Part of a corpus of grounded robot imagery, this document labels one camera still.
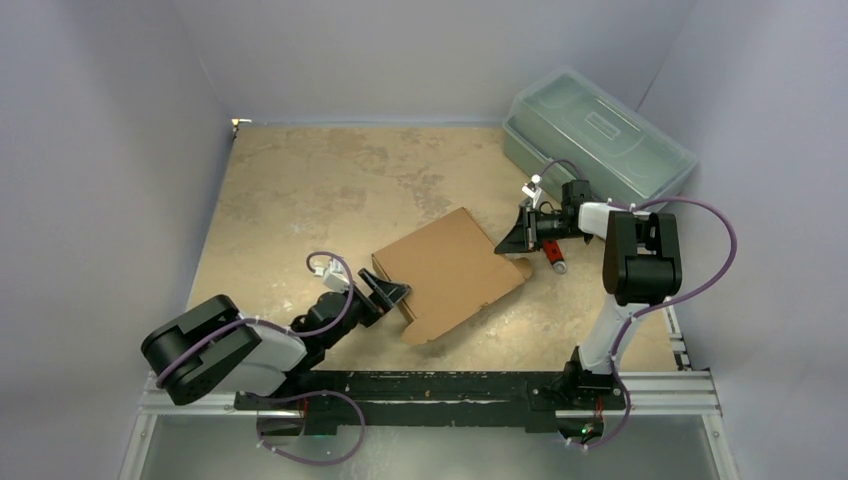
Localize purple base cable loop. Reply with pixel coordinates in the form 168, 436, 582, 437
254, 389, 367, 466

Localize translucent green plastic toolbox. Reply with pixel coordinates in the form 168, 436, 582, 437
503, 66, 697, 211

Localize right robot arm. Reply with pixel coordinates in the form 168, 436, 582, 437
495, 175, 682, 407

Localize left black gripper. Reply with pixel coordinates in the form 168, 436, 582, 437
322, 268, 409, 349

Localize aluminium frame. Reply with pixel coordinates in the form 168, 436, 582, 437
120, 371, 738, 479

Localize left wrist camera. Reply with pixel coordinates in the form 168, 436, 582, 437
313, 257, 350, 294

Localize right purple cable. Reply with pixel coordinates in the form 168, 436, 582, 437
539, 158, 740, 399

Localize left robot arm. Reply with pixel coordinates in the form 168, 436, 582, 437
140, 259, 411, 409

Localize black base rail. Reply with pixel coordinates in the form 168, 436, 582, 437
234, 370, 626, 435

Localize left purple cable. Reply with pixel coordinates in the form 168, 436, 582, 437
155, 251, 356, 389

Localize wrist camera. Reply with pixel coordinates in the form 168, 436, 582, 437
520, 174, 543, 211
313, 257, 350, 294

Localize red handled adjustable wrench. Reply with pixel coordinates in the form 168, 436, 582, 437
542, 240, 567, 275

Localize brown cardboard box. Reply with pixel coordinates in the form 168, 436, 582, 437
371, 207, 534, 345

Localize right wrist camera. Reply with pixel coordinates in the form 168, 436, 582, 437
520, 174, 543, 211

